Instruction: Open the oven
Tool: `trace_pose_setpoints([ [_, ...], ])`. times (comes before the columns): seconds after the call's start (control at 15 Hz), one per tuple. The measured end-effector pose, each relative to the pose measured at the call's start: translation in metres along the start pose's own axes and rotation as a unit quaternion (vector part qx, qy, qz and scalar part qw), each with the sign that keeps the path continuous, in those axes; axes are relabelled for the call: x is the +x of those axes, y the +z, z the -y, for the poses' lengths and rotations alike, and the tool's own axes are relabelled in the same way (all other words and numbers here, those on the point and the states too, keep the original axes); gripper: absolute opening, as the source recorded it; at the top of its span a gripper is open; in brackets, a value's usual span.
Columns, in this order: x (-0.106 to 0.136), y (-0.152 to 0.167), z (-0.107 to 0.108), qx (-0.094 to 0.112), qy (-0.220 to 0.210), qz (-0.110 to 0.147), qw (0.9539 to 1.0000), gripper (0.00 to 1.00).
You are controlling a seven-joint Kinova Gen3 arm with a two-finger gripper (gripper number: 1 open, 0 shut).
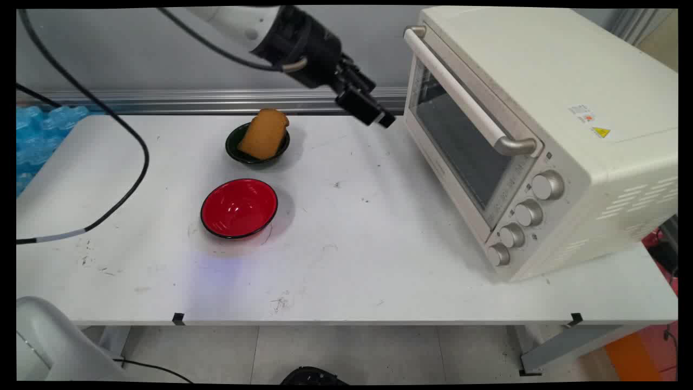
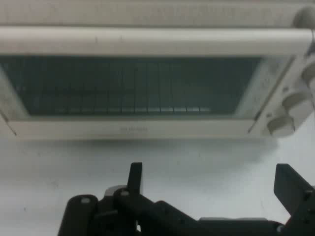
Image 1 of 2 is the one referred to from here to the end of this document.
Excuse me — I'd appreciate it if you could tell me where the large silver oven knob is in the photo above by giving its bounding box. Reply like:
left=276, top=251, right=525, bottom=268
left=531, top=170, right=565, bottom=201

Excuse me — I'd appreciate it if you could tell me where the black cable with white tape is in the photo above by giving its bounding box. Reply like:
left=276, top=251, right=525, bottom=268
left=16, top=9, right=151, bottom=245

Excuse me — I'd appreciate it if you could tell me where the white label sticker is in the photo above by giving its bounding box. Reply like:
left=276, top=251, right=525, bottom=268
left=568, top=104, right=597, bottom=124

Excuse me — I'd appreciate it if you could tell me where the aluminium rail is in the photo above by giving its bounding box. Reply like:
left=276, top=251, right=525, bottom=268
left=16, top=88, right=408, bottom=116

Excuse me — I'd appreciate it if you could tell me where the oven door with bar handle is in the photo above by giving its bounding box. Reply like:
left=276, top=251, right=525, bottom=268
left=403, top=24, right=545, bottom=244

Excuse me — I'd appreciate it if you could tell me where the red object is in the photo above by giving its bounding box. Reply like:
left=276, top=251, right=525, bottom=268
left=641, top=227, right=678, bottom=382

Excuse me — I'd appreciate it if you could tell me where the black object on floor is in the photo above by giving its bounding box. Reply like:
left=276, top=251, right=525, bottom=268
left=280, top=366, right=348, bottom=386

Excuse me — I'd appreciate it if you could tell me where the grey rounded machine housing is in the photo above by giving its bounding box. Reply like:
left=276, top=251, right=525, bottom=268
left=16, top=296, right=128, bottom=382

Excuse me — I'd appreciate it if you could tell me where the dark green bowl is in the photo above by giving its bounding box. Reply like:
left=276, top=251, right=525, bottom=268
left=225, top=122, right=291, bottom=165

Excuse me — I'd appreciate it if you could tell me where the red bowl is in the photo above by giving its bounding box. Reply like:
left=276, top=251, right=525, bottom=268
left=200, top=178, right=279, bottom=240

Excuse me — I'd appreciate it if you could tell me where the cream toaster oven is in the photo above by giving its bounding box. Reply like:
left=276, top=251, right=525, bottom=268
left=403, top=6, right=678, bottom=283

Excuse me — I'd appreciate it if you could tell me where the thin black cable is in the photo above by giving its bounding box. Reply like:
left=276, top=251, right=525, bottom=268
left=16, top=82, right=61, bottom=108

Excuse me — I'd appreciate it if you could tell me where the orange box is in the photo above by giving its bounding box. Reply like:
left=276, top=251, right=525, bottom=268
left=603, top=331, right=665, bottom=382

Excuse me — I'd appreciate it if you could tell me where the black floor cable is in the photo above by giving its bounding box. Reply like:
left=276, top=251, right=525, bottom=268
left=111, top=357, right=194, bottom=384

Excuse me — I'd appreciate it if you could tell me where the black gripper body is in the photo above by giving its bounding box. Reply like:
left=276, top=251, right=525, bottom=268
left=251, top=6, right=376, bottom=96

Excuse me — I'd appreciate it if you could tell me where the brown toast slice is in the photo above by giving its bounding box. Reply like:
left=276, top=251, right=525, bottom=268
left=237, top=108, right=290, bottom=161

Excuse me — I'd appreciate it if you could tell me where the blue water bottle pack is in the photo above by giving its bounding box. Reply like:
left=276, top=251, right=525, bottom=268
left=16, top=105, right=90, bottom=197

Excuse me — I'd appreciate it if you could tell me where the grey metal table leg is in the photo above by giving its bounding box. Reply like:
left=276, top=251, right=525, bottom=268
left=513, top=325, right=642, bottom=376
left=97, top=326, right=132, bottom=369

